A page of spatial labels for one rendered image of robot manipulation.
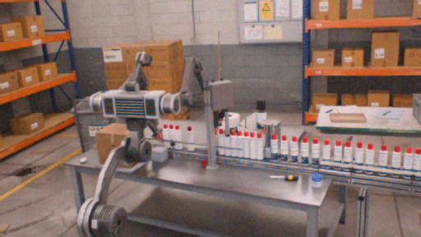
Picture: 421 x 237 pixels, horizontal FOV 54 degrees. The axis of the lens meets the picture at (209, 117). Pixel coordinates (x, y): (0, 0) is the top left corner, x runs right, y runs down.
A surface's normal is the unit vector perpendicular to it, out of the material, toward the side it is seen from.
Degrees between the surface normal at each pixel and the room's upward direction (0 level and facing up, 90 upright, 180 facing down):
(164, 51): 90
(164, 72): 90
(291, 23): 90
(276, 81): 90
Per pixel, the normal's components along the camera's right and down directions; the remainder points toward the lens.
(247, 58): -0.31, 0.29
